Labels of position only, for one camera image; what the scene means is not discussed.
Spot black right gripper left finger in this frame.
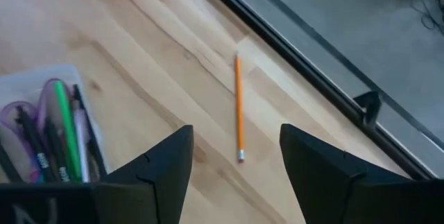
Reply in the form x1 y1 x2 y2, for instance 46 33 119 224
92 125 194 224

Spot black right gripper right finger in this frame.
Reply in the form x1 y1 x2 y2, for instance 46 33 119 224
279 123 412 224

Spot light purple pen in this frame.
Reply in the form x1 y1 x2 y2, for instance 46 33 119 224
73 107 92 184

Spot dark slim pen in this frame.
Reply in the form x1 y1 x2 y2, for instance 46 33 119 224
71 83 108 180

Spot green marker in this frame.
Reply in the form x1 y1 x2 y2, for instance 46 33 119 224
51 79 83 184

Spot black marker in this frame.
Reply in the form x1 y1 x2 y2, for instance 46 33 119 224
15 105 58 184
44 117 72 184

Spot purple scissors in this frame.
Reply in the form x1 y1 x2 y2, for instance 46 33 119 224
0 77 72 184

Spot clear plastic supply box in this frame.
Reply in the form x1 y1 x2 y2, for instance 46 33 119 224
0 62 109 185

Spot orange pencil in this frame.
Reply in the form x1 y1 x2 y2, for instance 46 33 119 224
234 53 246 164

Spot black rail bracket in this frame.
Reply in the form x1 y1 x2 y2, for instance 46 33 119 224
352 91 383 128

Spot black table edge rail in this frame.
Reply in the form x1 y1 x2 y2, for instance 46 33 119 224
191 0 438 180

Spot black cable bundle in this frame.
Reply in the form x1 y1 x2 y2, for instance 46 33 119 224
411 0 444 37

